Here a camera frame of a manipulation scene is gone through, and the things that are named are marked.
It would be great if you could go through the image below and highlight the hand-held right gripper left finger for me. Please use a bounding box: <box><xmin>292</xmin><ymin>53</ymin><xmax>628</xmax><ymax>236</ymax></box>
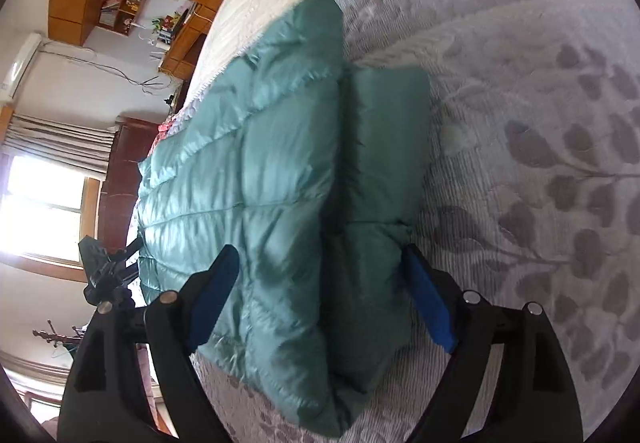
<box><xmin>56</xmin><ymin>244</ymin><xmax>241</xmax><ymax>443</ymax></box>

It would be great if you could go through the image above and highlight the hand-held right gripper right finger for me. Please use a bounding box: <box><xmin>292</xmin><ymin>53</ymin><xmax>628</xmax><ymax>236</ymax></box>
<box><xmin>402</xmin><ymin>244</ymin><xmax>583</xmax><ymax>443</ymax></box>

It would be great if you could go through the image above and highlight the green quilted down jacket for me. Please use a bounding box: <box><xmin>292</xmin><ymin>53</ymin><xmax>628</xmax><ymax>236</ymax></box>
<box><xmin>134</xmin><ymin>0</ymin><xmax>432</xmax><ymax>439</ymax></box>

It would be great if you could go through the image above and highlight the wooden framed window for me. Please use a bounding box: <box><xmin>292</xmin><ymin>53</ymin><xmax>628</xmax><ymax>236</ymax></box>
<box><xmin>0</xmin><ymin>155</ymin><xmax>102</xmax><ymax>282</ymax></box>

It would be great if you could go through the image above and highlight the wooden coat rack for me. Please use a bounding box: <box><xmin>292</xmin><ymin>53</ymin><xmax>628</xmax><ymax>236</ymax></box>
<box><xmin>32</xmin><ymin>319</ymin><xmax>82</xmax><ymax>360</ymax></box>

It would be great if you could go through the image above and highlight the dark red wooden headboard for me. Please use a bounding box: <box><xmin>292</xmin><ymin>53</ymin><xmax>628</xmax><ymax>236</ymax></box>
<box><xmin>97</xmin><ymin>117</ymin><xmax>162</xmax><ymax>255</ymax></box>

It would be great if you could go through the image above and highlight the striped curtain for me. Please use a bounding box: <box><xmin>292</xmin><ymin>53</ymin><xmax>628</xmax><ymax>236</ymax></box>
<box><xmin>0</xmin><ymin>113</ymin><xmax>122</xmax><ymax>182</ymax></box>

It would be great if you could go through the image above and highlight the wooden desk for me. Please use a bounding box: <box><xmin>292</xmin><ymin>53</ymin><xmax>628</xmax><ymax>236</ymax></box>
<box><xmin>159</xmin><ymin>5</ymin><xmax>217</xmax><ymax>80</ymax></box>

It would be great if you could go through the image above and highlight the white air conditioner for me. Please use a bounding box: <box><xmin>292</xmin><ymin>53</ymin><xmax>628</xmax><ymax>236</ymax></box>
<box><xmin>0</xmin><ymin>33</ymin><xmax>44</xmax><ymax>102</ymax></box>

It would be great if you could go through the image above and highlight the clutter on desk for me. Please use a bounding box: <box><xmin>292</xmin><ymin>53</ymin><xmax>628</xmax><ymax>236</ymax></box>
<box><xmin>147</xmin><ymin>9</ymin><xmax>190</xmax><ymax>48</ymax></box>

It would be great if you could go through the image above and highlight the grey floral quilt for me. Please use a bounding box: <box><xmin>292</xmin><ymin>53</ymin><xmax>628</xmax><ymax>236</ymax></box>
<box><xmin>165</xmin><ymin>0</ymin><xmax>640</xmax><ymax>443</ymax></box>

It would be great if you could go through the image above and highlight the row of books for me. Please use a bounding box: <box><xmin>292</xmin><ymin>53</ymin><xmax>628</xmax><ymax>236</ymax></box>
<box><xmin>99</xmin><ymin>0</ymin><xmax>149</xmax><ymax>32</ymax></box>

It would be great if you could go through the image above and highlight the black wall cable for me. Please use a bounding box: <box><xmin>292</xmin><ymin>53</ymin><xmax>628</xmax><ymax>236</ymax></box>
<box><xmin>39</xmin><ymin>49</ymin><xmax>172</xmax><ymax>94</ymax></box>

